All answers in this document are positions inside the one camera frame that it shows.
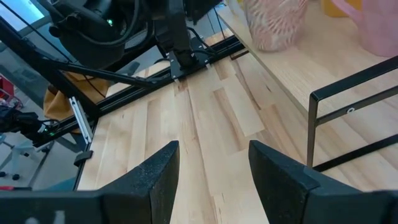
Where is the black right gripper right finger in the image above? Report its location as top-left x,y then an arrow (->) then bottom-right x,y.
248,139 -> 398,224

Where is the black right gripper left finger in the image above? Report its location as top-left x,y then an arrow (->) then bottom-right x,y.
0,140 -> 180,224

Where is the red patterned white mug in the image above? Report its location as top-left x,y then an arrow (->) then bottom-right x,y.
241,0 -> 309,53

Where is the plain pink mug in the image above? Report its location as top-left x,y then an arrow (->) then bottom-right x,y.
331,0 -> 398,58

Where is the mustard yellow cloth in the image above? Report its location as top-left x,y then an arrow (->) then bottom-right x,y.
42,71 -> 110,134

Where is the grey office chair base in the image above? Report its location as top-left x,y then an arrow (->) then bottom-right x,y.
0,138 -> 55,181

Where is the black device with green light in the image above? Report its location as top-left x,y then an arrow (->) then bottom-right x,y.
0,104 -> 60,147

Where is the red object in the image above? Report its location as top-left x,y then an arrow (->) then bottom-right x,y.
0,76 -> 16,105

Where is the white frame bracket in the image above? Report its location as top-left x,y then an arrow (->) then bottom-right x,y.
68,96 -> 94,144

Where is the black aluminium table frame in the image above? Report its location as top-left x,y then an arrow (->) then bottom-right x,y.
0,18 -> 246,192

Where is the wooden shelf with black frame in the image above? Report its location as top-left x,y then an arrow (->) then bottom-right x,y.
216,0 -> 398,172

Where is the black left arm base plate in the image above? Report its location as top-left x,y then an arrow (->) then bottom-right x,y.
167,37 -> 214,81

